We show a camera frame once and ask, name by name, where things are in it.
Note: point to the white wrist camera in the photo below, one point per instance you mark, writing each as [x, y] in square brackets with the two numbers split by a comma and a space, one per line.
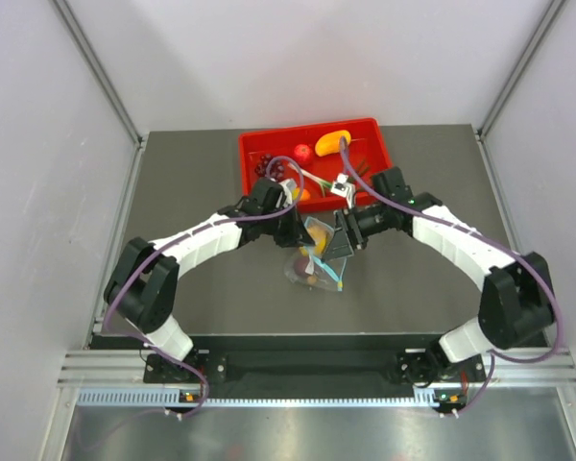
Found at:
[343, 187]
[289, 192]

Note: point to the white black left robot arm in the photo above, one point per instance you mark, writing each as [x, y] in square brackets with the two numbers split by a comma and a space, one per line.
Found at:
[143, 285]

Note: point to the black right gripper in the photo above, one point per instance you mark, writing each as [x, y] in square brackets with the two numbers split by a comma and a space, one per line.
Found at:
[347, 237]

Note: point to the right aluminium frame post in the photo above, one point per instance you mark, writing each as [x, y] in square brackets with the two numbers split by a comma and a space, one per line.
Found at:
[552, 12]

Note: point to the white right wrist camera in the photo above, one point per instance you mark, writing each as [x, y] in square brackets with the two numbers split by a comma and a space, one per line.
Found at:
[343, 187]

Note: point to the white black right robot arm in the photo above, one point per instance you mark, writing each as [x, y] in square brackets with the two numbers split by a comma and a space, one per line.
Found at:
[515, 289]

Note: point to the aluminium frame post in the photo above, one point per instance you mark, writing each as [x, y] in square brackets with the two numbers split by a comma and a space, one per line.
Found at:
[552, 12]
[101, 77]

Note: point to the grey slotted cable duct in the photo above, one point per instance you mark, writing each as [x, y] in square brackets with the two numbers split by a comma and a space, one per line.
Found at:
[177, 398]

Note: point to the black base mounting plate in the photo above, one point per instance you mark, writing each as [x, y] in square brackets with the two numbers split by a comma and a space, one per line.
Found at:
[228, 366]

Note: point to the red fake strawberry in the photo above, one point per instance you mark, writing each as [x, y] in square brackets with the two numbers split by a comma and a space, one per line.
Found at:
[303, 154]

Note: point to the left aluminium frame post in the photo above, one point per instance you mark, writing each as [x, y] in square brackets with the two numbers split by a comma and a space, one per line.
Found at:
[101, 77]

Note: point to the green fake scallion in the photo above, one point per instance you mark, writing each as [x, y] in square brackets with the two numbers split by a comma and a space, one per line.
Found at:
[317, 180]

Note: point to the dark red fake grapes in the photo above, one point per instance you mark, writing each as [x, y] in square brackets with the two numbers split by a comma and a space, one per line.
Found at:
[268, 167]

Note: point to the yellow green fake mango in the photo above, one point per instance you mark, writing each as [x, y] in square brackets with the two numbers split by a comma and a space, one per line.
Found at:
[301, 195]

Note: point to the yellow fake corn cob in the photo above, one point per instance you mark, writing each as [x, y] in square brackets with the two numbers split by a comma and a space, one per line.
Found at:
[330, 143]

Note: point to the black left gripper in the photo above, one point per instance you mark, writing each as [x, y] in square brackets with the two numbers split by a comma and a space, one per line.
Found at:
[296, 234]

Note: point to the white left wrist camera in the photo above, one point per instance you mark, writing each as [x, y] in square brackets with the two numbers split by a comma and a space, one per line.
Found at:
[289, 192]

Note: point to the red plastic tray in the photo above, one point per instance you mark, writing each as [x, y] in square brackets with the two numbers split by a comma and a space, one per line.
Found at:
[368, 155]

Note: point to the yellow fake lemon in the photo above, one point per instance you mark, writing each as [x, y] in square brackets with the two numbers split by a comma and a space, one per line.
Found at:
[321, 237]

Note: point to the clear zip top bag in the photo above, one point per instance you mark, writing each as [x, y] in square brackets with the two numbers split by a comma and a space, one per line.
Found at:
[329, 274]

